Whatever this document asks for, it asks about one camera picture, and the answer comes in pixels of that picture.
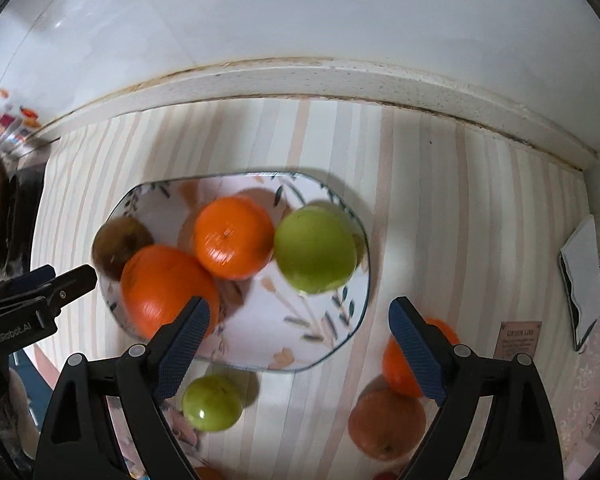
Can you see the white tissue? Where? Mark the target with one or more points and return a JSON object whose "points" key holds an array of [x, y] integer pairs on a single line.
{"points": [[585, 265]]}

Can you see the large orange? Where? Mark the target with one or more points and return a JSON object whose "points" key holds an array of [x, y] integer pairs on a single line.
{"points": [[162, 290]]}

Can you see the colourful wall sticker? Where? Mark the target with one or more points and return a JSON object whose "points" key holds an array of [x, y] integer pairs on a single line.
{"points": [[15, 120]]}

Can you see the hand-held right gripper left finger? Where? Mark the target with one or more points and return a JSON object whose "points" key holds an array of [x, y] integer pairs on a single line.
{"points": [[185, 345]]}

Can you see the pink patterned cloth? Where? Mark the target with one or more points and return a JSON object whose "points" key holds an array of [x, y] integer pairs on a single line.
{"points": [[585, 400]]}

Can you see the large green apple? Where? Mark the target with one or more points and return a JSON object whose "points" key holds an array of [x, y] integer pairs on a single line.
{"points": [[315, 250]]}

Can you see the brown mat label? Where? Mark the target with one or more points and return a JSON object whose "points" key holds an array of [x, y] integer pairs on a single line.
{"points": [[520, 340]]}

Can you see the person's left forearm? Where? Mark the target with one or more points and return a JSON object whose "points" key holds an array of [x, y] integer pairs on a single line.
{"points": [[17, 410]]}

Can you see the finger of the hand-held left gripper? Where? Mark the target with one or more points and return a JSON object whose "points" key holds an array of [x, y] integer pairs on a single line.
{"points": [[72, 285], [30, 280]]}

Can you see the small green apple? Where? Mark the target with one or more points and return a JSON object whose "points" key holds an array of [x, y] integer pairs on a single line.
{"points": [[212, 402]]}

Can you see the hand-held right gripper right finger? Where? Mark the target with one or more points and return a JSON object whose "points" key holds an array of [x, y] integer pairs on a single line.
{"points": [[415, 345]]}

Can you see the reddish brown apple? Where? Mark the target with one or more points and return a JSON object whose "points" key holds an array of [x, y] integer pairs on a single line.
{"points": [[117, 247], [385, 422]]}

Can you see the floral ceramic plate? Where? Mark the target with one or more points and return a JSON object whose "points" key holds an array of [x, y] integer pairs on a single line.
{"points": [[290, 325]]}

